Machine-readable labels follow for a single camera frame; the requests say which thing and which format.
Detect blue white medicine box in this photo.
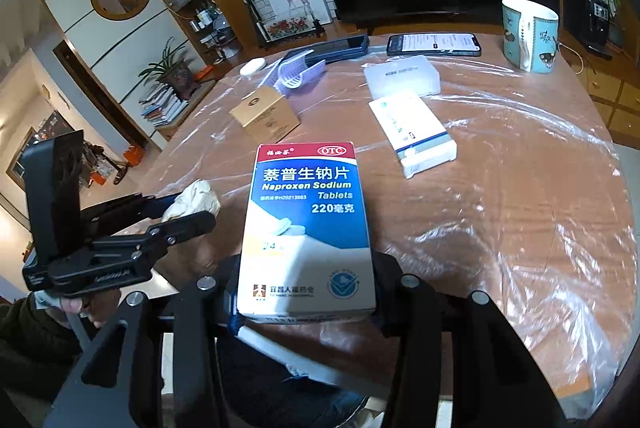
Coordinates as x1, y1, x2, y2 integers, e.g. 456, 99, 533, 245
236, 142, 377, 324

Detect black coffee machine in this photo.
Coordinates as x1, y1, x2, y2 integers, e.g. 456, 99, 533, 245
574, 0, 614, 59

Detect person's left hand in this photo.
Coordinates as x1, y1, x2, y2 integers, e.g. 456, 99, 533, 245
37, 289, 122, 330

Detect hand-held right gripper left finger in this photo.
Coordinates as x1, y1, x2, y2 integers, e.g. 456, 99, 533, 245
42, 255, 246, 428

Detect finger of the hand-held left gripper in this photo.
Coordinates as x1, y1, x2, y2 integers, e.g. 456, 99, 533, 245
80, 192, 183, 236
87, 210, 217, 261

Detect framed floral picture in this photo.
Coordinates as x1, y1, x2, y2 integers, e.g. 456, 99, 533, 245
256, 14, 328, 45

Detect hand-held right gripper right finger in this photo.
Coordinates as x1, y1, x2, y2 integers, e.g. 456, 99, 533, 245
372, 252, 567, 428

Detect white cable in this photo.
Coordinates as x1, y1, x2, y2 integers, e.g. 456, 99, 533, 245
556, 40, 589, 76

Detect purple white hair roller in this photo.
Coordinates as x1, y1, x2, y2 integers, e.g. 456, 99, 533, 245
276, 58, 327, 90

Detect clear plastic pack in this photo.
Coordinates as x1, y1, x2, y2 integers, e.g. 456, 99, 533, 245
363, 55, 442, 100

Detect wooden television cabinet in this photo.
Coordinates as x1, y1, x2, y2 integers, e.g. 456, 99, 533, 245
560, 28, 640, 145

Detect smartphone with lit screen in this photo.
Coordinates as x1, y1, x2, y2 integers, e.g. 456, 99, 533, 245
387, 32, 482, 57

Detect small brown cardboard box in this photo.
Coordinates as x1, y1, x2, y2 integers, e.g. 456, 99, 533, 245
229, 86, 301, 144

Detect white tissue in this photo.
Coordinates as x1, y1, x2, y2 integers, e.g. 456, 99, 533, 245
161, 179, 221, 223

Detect wooden side table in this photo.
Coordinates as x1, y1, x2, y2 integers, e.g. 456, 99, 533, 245
150, 77, 219, 141

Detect tablet in blue case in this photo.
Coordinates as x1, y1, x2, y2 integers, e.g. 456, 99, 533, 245
282, 34, 370, 66

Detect potted plant in dark pot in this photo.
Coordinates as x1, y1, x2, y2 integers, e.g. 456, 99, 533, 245
138, 37, 201, 101

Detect stack of books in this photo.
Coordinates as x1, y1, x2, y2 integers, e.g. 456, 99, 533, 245
140, 83, 189, 128

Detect person's left forearm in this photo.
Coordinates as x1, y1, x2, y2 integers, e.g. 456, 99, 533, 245
0, 295, 87, 404

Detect teal bird print mug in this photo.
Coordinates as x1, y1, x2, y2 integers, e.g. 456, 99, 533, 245
502, 0, 559, 74

